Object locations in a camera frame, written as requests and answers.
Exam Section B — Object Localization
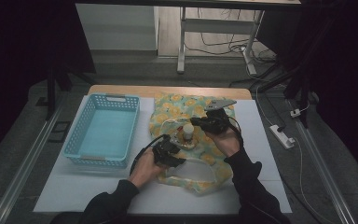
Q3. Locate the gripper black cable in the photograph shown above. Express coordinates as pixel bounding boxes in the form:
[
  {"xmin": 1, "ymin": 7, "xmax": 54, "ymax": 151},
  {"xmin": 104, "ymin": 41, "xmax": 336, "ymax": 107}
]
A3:
[
  {"xmin": 226, "ymin": 116, "xmax": 245, "ymax": 147},
  {"xmin": 129, "ymin": 133, "xmax": 166, "ymax": 175}
]

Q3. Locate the small white-capped bottle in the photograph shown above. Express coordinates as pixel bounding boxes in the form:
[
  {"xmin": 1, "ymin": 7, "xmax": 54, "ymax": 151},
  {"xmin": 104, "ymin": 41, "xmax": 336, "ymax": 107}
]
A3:
[{"xmin": 182, "ymin": 123, "xmax": 196, "ymax": 143}]

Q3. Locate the white cabinet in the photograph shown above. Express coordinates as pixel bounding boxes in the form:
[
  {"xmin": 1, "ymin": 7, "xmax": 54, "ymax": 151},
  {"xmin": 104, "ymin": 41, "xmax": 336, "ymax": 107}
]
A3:
[{"xmin": 76, "ymin": 3, "xmax": 160, "ymax": 51}]

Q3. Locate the metal floor rail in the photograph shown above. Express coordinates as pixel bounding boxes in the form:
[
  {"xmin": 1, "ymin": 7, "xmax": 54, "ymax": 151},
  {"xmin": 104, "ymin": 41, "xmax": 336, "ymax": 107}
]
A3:
[
  {"xmin": 0, "ymin": 92, "xmax": 63, "ymax": 224},
  {"xmin": 287, "ymin": 99, "xmax": 357, "ymax": 224}
]

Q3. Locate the person's right hand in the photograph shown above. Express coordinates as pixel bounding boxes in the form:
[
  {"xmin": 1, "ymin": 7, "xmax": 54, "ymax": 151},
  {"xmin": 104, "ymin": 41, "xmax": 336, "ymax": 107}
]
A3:
[{"xmin": 204, "ymin": 125, "xmax": 244, "ymax": 159}]

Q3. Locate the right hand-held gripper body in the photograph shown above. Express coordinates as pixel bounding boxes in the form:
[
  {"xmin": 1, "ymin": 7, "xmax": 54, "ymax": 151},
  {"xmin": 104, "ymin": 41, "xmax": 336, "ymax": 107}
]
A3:
[{"xmin": 199, "ymin": 98, "xmax": 238, "ymax": 135}]

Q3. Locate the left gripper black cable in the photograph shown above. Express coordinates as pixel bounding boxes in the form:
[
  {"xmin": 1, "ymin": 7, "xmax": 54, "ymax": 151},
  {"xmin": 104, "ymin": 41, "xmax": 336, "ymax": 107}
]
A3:
[{"xmin": 129, "ymin": 133, "xmax": 166, "ymax": 175}]

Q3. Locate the light blue plastic basket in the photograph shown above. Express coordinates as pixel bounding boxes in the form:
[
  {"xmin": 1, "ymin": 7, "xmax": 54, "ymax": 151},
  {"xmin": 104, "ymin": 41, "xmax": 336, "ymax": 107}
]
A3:
[{"xmin": 62, "ymin": 92, "xmax": 141, "ymax": 169}]

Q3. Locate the white power strip cable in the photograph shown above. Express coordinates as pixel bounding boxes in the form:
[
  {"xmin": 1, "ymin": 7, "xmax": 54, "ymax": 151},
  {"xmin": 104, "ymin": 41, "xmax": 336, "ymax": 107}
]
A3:
[{"xmin": 291, "ymin": 136, "xmax": 335, "ymax": 224}]

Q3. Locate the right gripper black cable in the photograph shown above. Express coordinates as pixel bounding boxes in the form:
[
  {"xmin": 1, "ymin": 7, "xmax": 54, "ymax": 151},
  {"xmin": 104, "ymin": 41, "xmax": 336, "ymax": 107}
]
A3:
[{"xmin": 226, "ymin": 116, "xmax": 245, "ymax": 147}]

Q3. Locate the black stand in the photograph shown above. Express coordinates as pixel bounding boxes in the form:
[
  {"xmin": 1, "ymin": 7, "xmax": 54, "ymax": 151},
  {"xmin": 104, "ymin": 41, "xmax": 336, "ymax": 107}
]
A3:
[
  {"xmin": 45, "ymin": 60, "xmax": 98, "ymax": 121},
  {"xmin": 256, "ymin": 60, "xmax": 315, "ymax": 129}
]

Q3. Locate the white metal desk frame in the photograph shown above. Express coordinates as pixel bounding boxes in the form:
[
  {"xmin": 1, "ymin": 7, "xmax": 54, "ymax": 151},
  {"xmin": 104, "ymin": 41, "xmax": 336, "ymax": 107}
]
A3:
[{"xmin": 176, "ymin": 6, "xmax": 266, "ymax": 77}]

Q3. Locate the tangle of black floor cables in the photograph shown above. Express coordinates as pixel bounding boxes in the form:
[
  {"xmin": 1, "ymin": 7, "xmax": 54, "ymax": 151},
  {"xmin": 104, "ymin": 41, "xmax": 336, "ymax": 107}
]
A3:
[{"xmin": 185, "ymin": 8, "xmax": 277, "ymax": 64}]

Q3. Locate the black floor plate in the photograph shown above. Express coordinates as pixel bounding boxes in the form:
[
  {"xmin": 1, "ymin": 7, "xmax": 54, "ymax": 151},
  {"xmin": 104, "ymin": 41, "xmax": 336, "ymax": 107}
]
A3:
[{"xmin": 48, "ymin": 120, "xmax": 73, "ymax": 144}]

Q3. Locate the orange slice print cloth bag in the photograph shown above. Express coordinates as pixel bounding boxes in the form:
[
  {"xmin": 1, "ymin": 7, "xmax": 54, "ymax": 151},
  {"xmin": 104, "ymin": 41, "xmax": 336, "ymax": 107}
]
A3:
[{"xmin": 148, "ymin": 91, "xmax": 237, "ymax": 197}]

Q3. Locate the white power strip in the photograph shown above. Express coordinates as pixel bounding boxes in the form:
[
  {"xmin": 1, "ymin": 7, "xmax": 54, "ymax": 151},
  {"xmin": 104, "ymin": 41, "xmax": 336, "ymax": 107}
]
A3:
[{"xmin": 268, "ymin": 124, "xmax": 296, "ymax": 150}]

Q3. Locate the person's left hand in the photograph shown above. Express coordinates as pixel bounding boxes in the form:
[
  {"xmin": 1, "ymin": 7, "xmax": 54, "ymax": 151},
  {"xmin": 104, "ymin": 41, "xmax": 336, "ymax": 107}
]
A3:
[{"xmin": 128, "ymin": 148, "xmax": 166, "ymax": 189}]

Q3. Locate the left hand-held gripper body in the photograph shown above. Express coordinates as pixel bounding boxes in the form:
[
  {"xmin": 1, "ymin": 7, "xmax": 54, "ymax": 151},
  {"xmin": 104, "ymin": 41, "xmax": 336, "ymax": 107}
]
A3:
[{"xmin": 151, "ymin": 132, "xmax": 185, "ymax": 169}]

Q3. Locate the white table mat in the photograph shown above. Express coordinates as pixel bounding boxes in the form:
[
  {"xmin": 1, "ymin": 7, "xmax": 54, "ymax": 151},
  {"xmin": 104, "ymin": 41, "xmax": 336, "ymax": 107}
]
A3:
[{"xmin": 33, "ymin": 96, "xmax": 293, "ymax": 216}]

